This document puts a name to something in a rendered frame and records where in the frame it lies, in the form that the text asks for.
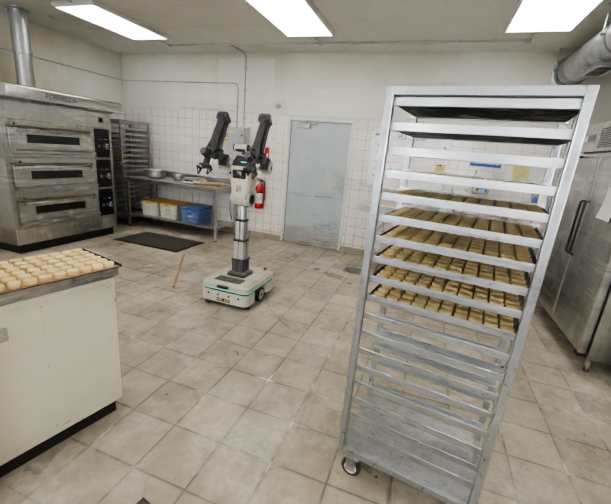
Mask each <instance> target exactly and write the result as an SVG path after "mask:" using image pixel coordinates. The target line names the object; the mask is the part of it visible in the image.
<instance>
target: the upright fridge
mask: <svg viewBox="0 0 611 504"><path fill-rule="evenodd" d="M581 153H583V154H581V156H579V160H578V163H577V166H576V170H575V173H574V177H573V180H572V184H571V187H570V190H569V194H568V197H567V201H566V204H565V207H564V211H563V214H562V218H561V221H560V224H559V228H558V231H557V235H556V238H555V242H554V245H553V248H552V252H551V255H550V259H549V262H548V265H547V269H546V272H545V276H544V279H543V282H542V286H541V289H540V293H539V296H538V300H539V302H540V303H541V304H542V309H543V310H542V311H541V313H543V314H545V313H546V312H545V310H546V311H547V312H548V314H549V315H550V316H551V318H552V319H553V320H554V321H555V323H556V324H557V325H558V326H559V328H560V329H561V330H562V332H563V333H564V334H565V336H566V337H567V338H568V340H569V341H570V342H571V344H572V345H573V346H574V347H575V348H574V349H573V351H574V353H575V354H576V355H577V356H581V357H585V358H586V359H585V362H584V366H585V368H582V370H583V371H584V372H586V373H588V372H589V369H588V368H591V366H592V363H593V361H596V362H600V363H605V364H609V365H611V218H610V220H609V222H607V221H604V220H602V219H599V218H595V217H596V215H597V214H598V212H599V210H600V208H601V207H602V205H603V202H604V200H605V197H606V195H607V192H608V189H609V185H610V182H611V121H607V122H603V123H599V124H595V125H591V126H588V129H587V132H586V136H585V139H584V143H583V146H582V149H581Z"/></svg>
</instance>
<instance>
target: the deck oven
mask: <svg viewBox="0 0 611 504"><path fill-rule="evenodd" d="M112 113H119V114H123V106H122V104H119V103H114V102H109V101H103V100H98V99H93V98H87V97H82V96H77V95H72V94H66V93H61V92H56V91H51V90H45V89H40V88H35V87H29V86H24V85H19V84H14V83H8V82H3V81H0V249H4V250H8V251H12V252H16V253H20V254H22V253H27V252H31V251H36V250H40V249H45V248H49V247H54V246H59V245H63V244H68V243H72V242H77V241H81V240H86V239H90V238H95V237H100V236H104V235H109V234H113V233H114V230H113V227H116V226H117V216H116V198H115V186H114V171H113V156H112V139H111V126H110V114H112Z"/></svg>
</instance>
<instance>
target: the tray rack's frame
mask: <svg viewBox="0 0 611 504"><path fill-rule="evenodd" d="M599 88H600V85H474V86H395V91H394V95H396V97H469V98H581V99H582V103H581V106H580V110H579V113H578V117H577V115H576V116H575V117H574V120H573V123H572V127H571V129H573V127H574V124H575V120H576V117H577V120H576V124H575V127H574V131H573V134H572V138H571V141H570V145H569V142H568V143H567V144H566V148H565V152H564V155H563V159H565V156H566V152H567V149H568V152H567V156H566V159H565V163H564V166H563V170H562V168H560V169H559V173H558V177H557V180H556V184H555V187H557V184H558V181H559V184H558V187H557V191H556V194H555V198H554V196H552V198H551V201H550V205H549V209H548V213H549V212H550V209H551V205H552V202H553V205H552V209H551V212H550V216H549V219H548V223H547V226H546V223H544V226H543V230H542V234H541V235H542V236H543V234H544V237H543V240H542V244H541V247H540V251H539V248H537V251H536V255H535V257H536V259H537V262H536V265H535V269H534V272H533V276H532V273H530V276H529V278H530V280H531V283H530V286H529V290H528V293H527V297H526V296H524V301H525V304H524V307H523V311H522V315H521V318H520V322H519V325H518V329H517V332H516V336H515V339H514V343H513V340H511V344H510V348H509V351H508V354H510V357H509V360H508V364H507V361H506V362H505V365H504V369H503V372H502V374H503V375H504V372H505V375H504V378H503V382H502V385H501V381H500V383H499V387H498V390H497V394H498V393H499V396H498V399H497V403H496V401H494V405H493V408H492V412H491V413H493V411H494V413H493V417H492V421H491V420H490V419H489V422H488V426H487V430H486V431H488V429H489V431H488V435H487V438H485V437H484V440H483V444H482V447H481V449H483V446H484V449H483V452H482V456H481V455H479V454H476V453H474V452H472V451H469V450H467V449H465V448H462V447H460V446H457V445H455V444H453V443H450V442H448V441H445V440H443V439H441V438H438V437H436V436H433V435H431V434H429V433H426V432H424V431H422V430H419V429H417V428H414V427H412V426H410V425H407V424H405V423H402V422H400V421H398V420H395V419H393V418H391V417H388V416H386V415H383V414H381V413H379V412H376V411H374V410H371V409H369V408H367V407H364V406H362V405H361V406H360V407H359V409H358V411H357V413H356V414H358V415H361V416H363V417H365V418H368V419H370V420H372V421H375V422H377V423H379V424H381V425H384V426H386V427H388V428H391V429H393V430H395V431H398V432H400V433H402V434H405V435H407V436H409V437H412V438H414V439H416V440H418V441H421V442H423V443H425V444H428V445H430V446H432V447H435V448H437V449H439V450H442V451H444V452H446V453H449V454H451V455H453V456H455V457H458V458H460V459H462V460H465V461H467V462H469V463H472V464H474V465H476V466H478V464H479V466H478V470H477V472H474V471H472V470H470V469H468V468H465V467H463V466H461V465H459V464H456V463H454V462H452V461H450V460H447V459H445V458H443V457H440V456H438V455H436V454H434V453H431V452H429V451H427V450H425V449H422V448H420V447H418V446H415V445H413V444H411V443H409V442H406V441H404V440H402V439H400V438H397V437H395V436H393V435H390V434H388V433H386V432H384V431H381V430H379V429H377V428H375V427H372V426H370V425H368V424H366V423H363V422H361V421H359V420H356V419H354V418H353V420H352V421H351V423H350V425H349V427H352V428H354V429H356V430H358V431H361V432H363V433H365V434H367V435H369V436H372V437H374V438H376V439H378V440H380V441H383V442H385V443H387V444H389V445H391V446H394V447H396V448H398V449H400V450H402V451H405V452H407V453H409V454H411V455H413V456H416V457H418V458H420V459H422V460H424V461H427V462H429V463H431V464H433V465H435V466H438V467H440V468H442V469H444V470H446V471H449V472H451V473H453V474H455V475H457V476H460V477H462V478H464V479H466V480H468V481H471V482H473V483H474V484H473V488H472V489H471V488H469V487H467V486H465V485H463V484H461V483H458V482H456V481H454V480H452V479H450V478H448V477H445V476H443V475H441V474H439V473H437V472H435V471H432V470H430V469H428V468H426V467H424V466H422V465H419V464H417V463H415V462H413V461H411V460H409V459H406V458H404V457H402V456H400V455H398V454H396V453H393V452H391V451H389V450H387V449H385V448H383V447H380V446H378V445H376V444H374V443H372V442H370V441H367V440H365V439H363V438H361V437H359V436H357V435H354V434H352V433H350V432H348V431H347V435H346V442H345V445H344V447H343V453H345V454H344V456H345V457H346V463H345V468H346V469H348V470H350V471H352V472H353V473H354V470H355V464H356V462H357V463H358V461H359V460H360V461H362V462H364V463H366V464H368V465H370V466H372V467H374V468H376V469H378V470H380V471H382V472H384V473H386V474H388V475H390V476H392V477H394V478H396V479H398V480H400V481H402V482H404V483H406V484H408V485H410V486H412V487H414V488H416V489H419V490H421V491H423V492H425V493H427V494H429V495H431V496H433V497H435V498H437V499H439V500H441V501H443V502H445V504H478V501H479V497H480V494H481V491H482V487H483V484H484V480H485V477H486V473H487V470H488V467H489V463H490V460H491V456H492V453H493V450H494V446H495V443H496V439H497V436H498V433H499V429H500V426H501V422H502V419H503V415H504V412H505V409H506V405H507V402H508V398H509V395H510V392H511V388H512V385H513V381H514V378H515V375H516V371H517V368H518V364H519V361H520V357H521V354H522V351H523V347H524V344H525V340H526V337H527V334H528V330H529V327H530V323H531V320H532V317H533V313H534V310H535V306H536V303H537V300H538V296H539V293H540V289H541V286H542V282H543V279H544V276H545V272H546V269H547V265H548V262H549V259H550V255H551V252H552V248H553V245H554V242H555V238H556V235H557V231H558V228H559V224H560V221H561V218H562V214H563V211H564V207H565V204H566V201H567V197H568V194H569V190H570V187H571V184H572V180H573V177H574V173H575V170H576V166H577V163H578V160H579V156H580V153H581V149H582V146H583V143H584V139H585V136H586V132H587V129H588V126H589V122H590V119H591V115H592V112H593V109H594V105H595V102H596V98H597V95H598V91H599ZM568 145H569V148H568ZM561 170H562V173H561ZM560 174H561V177H560ZM559 177H560V180H559ZM553 198H554V201H553ZM545 227H546V230H545ZM544 230H545V233H544ZM538 251H539V254H538ZM537 255H538V258H537ZM531 276H532V279H531ZM525 297H526V300H525ZM512 344H513V346H512ZM511 347H512V350H511ZM510 351H511V353H510ZM506 365H507V368H506ZM505 368H506V371H505ZM500 386H501V389H500ZM499 390H500V392H499ZM364 401H367V402H369V403H372V404H374V405H376V406H379V407H381V408H384V409H386V410H389V411H391V412H393V413H396V414H398V415H401V416H403V417H406V418H408V419H410V420H413V421H415V422H418V423H420V424H423V425H425V426H428V427H430V428H432V429H435V430H437V431H440V432H442V433H445V434H447V435H449V436H452V437H454V438H457V439H459V440H462V441H464V442H466V443H469V444H471V445H474V446H476V447H479V448H480V439H481V436H480V435H477V434H474V435H473V434H471V433H468V432H465V431H463V430H460V429H458V428H455V427H453V426H450V425H448V424H445V423H443V422H440V421H438V420H435V419H433V418H430V417H428V416H425V415H423V414H420V413H418V412H415V411H413V410H410V409H408V408H405V407H403V406H400V405H398V404H395V403H393V402H390V401H388V400H385V399H383V398H380V397H378V396H375V395H372V397H369V396H367V395H366V397H365V399H364ZM495 404H496V406H495ZM494 407H495V410H494ZM490 421H491V424H490ZM489 425H490V428H489ZM485 439H486V442H485ZM484 443H485V445H484ZM480 457H481V459H480ZM479 460H480V463H479Z"/></svg>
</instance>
